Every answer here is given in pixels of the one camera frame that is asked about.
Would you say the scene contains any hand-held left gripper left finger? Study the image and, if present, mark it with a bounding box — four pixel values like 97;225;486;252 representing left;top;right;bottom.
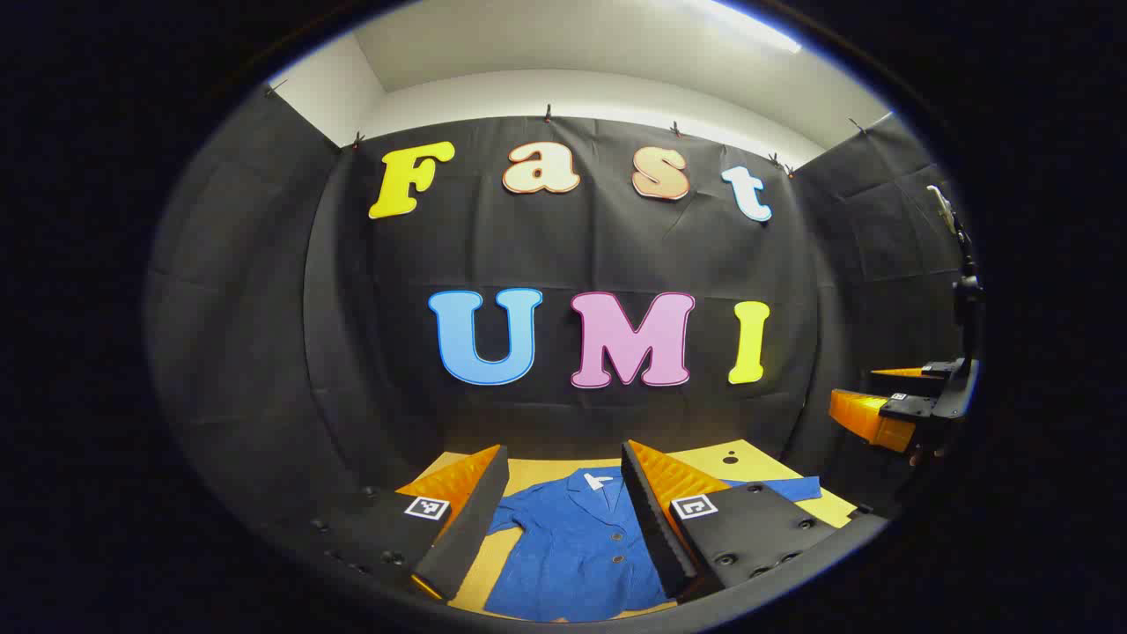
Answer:
299;445;512;604

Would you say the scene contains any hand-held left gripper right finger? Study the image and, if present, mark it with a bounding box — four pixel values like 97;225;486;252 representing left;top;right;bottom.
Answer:
620;439;842;601

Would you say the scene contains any blue button shirt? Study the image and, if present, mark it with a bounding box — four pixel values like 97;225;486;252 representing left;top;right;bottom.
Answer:
482;467;824;623

